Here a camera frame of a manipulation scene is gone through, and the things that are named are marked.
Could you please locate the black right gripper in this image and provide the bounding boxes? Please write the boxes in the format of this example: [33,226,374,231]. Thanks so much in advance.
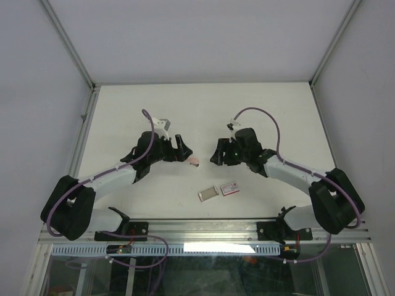
[210,138,249,166]

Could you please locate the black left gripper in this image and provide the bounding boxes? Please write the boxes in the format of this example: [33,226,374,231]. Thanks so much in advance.
[148,134,192,165]

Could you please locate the red white staple box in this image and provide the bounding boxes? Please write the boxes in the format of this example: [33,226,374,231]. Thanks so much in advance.
[220,183,240,196]

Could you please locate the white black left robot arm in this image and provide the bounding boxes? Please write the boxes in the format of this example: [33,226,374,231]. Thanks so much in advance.
[40,131,193,241]

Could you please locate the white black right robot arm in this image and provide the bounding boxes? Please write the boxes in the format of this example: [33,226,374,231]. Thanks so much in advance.
[210,128,365,239]

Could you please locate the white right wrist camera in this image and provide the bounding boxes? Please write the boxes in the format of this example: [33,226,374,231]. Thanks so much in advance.
[227,118,242,133]

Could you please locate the aluminium mounting rail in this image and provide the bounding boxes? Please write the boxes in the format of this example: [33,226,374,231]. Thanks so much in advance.
[38,219,372,244]

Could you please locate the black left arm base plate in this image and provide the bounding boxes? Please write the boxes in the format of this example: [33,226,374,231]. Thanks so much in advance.
[94,221,149,242]

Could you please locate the white slotted cable duct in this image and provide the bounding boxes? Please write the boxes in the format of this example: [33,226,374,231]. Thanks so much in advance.
[52,242,280,257]

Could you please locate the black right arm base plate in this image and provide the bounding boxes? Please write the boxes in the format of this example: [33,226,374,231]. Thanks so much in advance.
[256,221,313,244]

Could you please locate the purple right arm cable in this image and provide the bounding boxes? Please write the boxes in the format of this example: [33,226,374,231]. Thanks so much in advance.
[233,107,362,229]

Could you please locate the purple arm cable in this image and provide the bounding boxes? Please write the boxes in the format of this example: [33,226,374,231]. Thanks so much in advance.
[46,109,156,236]
[233,107,362,229]

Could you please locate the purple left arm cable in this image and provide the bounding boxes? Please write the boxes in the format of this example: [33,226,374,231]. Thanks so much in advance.
[46,109,156,236]

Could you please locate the left aluminium frame post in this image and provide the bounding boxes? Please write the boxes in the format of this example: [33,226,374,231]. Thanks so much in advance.
[38,0,97,90]

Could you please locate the aluminium frame post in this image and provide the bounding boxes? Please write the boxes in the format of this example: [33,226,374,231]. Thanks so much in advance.
[38,0,97,90]
[309,0,364,89]

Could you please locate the right aluminium frame post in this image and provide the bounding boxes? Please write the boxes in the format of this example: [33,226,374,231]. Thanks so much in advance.
[309,0,364,89]

